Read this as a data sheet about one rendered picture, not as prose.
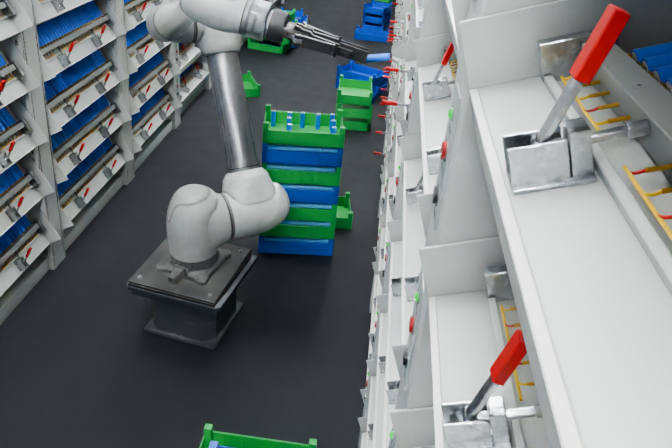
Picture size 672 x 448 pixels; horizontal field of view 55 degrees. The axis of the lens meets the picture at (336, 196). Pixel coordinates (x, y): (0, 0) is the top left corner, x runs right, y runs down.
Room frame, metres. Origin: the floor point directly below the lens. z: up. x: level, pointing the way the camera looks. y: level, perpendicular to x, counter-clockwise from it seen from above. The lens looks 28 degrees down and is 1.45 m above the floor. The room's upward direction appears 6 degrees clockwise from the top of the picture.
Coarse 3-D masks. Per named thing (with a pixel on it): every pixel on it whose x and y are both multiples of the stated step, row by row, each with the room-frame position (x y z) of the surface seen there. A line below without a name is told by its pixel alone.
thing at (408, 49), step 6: (408, 48) 1.86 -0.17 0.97; (414, 48) 1.85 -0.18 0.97; (408, 54) 1.86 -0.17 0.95; (414, 54) 1.85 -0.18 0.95; (408, 60) 1.86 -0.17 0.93; (414, 60) 1.85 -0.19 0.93; (408, 66) 1.80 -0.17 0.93; (414, 66) 1.79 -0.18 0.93; (408, 84) 1.64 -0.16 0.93; (408, 90) 1.59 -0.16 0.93; (408, 96) 1.54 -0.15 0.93; (408, 102) 1.50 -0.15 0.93; (402, 120) 1.25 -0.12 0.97; (402, 126) 1.25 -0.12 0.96; (402, 132) 1.25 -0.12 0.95
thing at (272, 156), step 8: (264, 144) 2.17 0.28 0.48; (264, 152) 2.17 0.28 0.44; (272, 152) 2.18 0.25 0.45; (280, 152) 2.18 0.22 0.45; (288, 152) 2.18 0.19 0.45; (296, 152) 2.18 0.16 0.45; (304, 152) 2.19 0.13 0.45; (312, 152) 2.19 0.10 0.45; (264, 160) 2.17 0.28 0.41; (272, 160) 2.18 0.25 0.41; (280, 160) 2.18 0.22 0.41; (288, 160) 2.18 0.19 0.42; (296, 160) 2.19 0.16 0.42; (304, 160) 2.19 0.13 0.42; (312, 160) 2.19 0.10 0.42; (320, 160) 2.19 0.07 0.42; (328, 160) 2.20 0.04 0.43; (336, 160) 2.20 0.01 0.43
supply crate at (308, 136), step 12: (264, 120) 2.26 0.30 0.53; (276, 120) 2.37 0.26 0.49; (312, 120) 2.39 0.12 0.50; (324, 120) 2.39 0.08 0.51; (336, 120) 2.39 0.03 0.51; (264, 132) 2.17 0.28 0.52; (276, 132) 2.18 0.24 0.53; (288, 132) 2.18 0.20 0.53; (300, 132) 2.19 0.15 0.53; (312, 132) 2.19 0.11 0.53; (324, 132) 2.33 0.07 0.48; (336, 132) 2.34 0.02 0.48; (288, 144) 2.18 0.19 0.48; (300, 144) 2.19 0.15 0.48; (312, 144) 2.19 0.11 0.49; (324, 144) 2.19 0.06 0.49; (336, 144) 2.20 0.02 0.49
